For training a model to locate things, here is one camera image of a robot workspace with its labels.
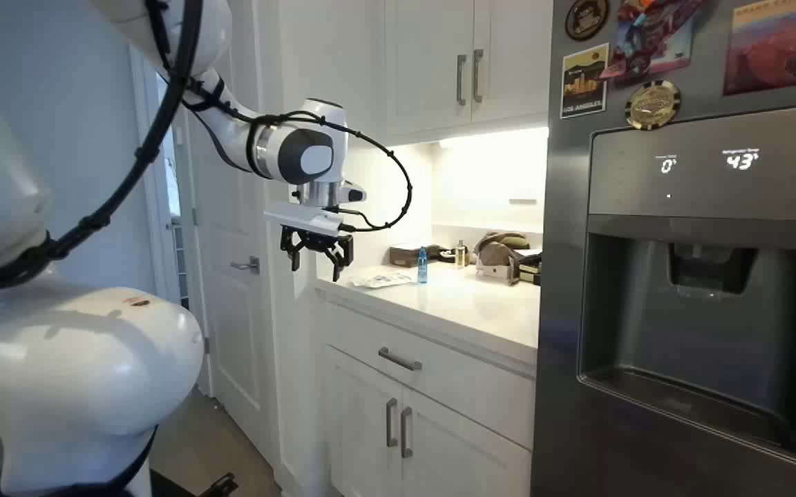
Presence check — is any round poker chip magnet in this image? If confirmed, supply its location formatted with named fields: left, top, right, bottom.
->
left=623, top=78, right=685, bottom=132

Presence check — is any round black gold magnet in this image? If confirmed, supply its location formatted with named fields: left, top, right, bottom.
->
left=562, top=0, right=613, bottom=45

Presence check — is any white interior door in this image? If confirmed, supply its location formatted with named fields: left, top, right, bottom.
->
left=178, top=0, right=280, bottom=455

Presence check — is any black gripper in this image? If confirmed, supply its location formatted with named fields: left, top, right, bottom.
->
left=280, top=224, right=358, bottom=285

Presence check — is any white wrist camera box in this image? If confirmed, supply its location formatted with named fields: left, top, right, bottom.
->
left=264, top=202, right=347, bottom=241

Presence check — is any yellow black rectangular magnet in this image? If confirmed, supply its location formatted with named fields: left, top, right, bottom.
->
left=558, top=40, right=610, bottom=122

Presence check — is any stainless steel refrigerator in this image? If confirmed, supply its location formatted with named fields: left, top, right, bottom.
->
left=530, top=0, right=796, bottom=497

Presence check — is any white drawer with metal handle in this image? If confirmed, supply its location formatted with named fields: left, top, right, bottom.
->
left=324, top=301, right=539, bottom=452

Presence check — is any white printed paper sheet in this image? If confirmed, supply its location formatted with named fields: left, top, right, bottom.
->
left=347, top=264, right=416, bottom=292

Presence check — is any red landscape photo magnet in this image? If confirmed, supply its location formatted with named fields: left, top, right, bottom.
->
left=722, top=0, right=796, bottom=100

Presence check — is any black floor object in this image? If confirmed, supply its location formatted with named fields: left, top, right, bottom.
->
left=196, top=468, right=240, bottom=497

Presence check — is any colourful figure magnet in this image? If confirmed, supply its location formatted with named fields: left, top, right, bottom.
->
left=599, top=0, right=710, bottom=90

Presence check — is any blue plastic bottle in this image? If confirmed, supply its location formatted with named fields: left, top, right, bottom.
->
left=416, top=243, right=434, bottom=288

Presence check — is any white upper cabinet door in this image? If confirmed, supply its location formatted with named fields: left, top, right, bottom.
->
left=382, top=0, right=476, bottom=144
left=470, top=0, right=555, bottom=129

